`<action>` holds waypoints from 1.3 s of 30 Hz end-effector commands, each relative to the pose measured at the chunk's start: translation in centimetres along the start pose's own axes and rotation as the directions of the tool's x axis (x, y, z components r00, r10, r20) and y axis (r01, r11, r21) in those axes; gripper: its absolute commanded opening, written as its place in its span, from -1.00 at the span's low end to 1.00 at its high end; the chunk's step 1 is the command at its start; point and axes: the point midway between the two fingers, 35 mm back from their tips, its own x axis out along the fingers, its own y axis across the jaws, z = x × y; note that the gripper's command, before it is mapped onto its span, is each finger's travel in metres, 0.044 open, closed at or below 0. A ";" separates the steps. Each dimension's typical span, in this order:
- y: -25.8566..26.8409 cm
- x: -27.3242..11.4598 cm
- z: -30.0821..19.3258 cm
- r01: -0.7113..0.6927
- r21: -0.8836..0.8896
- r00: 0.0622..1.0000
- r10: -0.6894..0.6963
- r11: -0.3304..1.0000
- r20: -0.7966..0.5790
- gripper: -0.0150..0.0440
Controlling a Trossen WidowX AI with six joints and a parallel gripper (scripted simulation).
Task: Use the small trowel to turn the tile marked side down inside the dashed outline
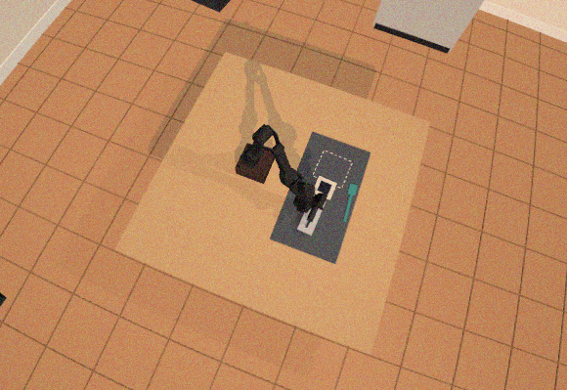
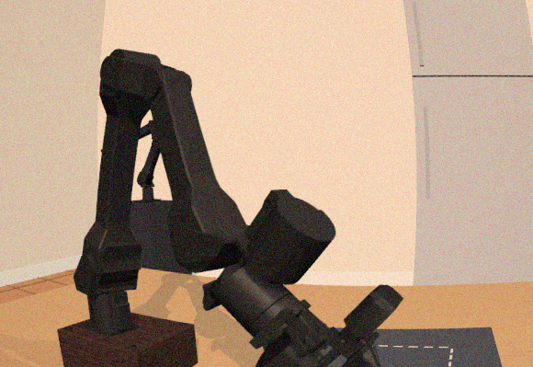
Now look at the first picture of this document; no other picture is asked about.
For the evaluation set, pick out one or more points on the cream square tile with dark center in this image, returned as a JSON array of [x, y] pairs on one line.
[[324, 185]]

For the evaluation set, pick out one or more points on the teal small trowel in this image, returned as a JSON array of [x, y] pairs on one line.
[[352, 191]]

